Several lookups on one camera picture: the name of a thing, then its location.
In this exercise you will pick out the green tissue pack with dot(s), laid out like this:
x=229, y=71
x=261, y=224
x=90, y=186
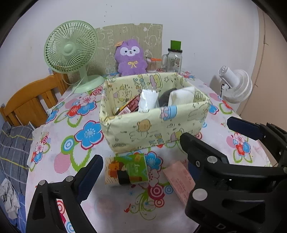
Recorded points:
x=126, y=170

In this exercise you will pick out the white towel paper band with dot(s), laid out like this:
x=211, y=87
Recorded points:
x=148, y=100

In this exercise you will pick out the glass jar green lid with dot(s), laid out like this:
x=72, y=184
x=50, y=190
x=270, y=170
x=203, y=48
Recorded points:
x=172, y=61

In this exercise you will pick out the pink sachet packet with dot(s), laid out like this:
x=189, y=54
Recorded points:
x=180, y=179

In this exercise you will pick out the green desk fan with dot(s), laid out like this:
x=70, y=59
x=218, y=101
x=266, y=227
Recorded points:
x=69, y=48

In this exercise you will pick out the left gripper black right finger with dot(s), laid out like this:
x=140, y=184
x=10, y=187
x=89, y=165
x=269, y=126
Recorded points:
x=194, y=171

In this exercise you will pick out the grey plaid pillow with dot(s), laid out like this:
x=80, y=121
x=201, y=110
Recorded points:
x=15, y=148

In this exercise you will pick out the white floor fan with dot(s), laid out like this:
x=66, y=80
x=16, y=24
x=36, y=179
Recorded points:
x=237, y=84

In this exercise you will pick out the yellow cartoon tissue pack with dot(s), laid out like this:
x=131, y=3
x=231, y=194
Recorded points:
x=131, y=106

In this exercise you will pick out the beige wooden door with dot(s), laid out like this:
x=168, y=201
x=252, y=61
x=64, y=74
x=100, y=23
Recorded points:
x=267, y=102

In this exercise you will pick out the toothpick jar orange lid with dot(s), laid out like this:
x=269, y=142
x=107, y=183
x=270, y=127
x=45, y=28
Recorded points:
x=152, y=64

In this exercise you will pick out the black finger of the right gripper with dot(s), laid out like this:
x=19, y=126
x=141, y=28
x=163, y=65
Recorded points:
x=233, y=198
x=270, y=135

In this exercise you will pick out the green cartoon wall mat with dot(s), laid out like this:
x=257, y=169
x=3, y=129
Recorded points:
x=143, y=39

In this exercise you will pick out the purple plush toy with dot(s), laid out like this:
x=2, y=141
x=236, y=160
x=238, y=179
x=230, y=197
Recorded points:
x=130, y=58

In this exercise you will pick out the white crumpled cloth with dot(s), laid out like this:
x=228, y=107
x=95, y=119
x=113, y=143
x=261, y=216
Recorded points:
x=10, y=199

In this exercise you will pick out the floral tablecloth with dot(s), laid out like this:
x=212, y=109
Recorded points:
x=72, y=135

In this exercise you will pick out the grey drawstring pouch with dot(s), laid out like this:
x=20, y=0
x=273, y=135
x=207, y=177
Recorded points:
x=164, y=98

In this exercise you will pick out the yellow cartoon fabric box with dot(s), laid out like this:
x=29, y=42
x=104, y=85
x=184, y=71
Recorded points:
x=133, y=131

